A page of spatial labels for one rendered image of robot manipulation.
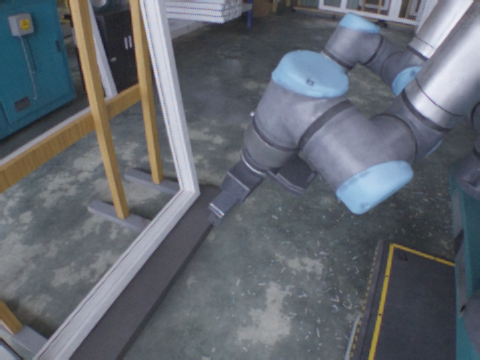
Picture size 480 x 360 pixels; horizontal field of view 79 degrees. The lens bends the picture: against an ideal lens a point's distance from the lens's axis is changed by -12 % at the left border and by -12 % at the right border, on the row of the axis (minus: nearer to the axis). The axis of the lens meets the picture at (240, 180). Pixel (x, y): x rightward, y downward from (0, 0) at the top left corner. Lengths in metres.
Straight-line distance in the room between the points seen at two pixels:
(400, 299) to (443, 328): 0.16
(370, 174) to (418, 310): 0.83
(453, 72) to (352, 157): 0.16
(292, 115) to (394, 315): 0.83
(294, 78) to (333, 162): 0.11
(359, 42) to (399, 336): 0.82
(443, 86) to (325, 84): 0.15
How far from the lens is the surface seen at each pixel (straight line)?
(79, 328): 1.32
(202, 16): 4.30
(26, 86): 2.82
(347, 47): 0.83
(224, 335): 1.33
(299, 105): 0.40
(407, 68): 0.75
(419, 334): 1.12
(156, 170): 1.84
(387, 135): 0.42
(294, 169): 0.53
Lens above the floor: 1.19
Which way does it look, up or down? 38 degrees down
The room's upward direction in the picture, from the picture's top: 3 degrees clockwise
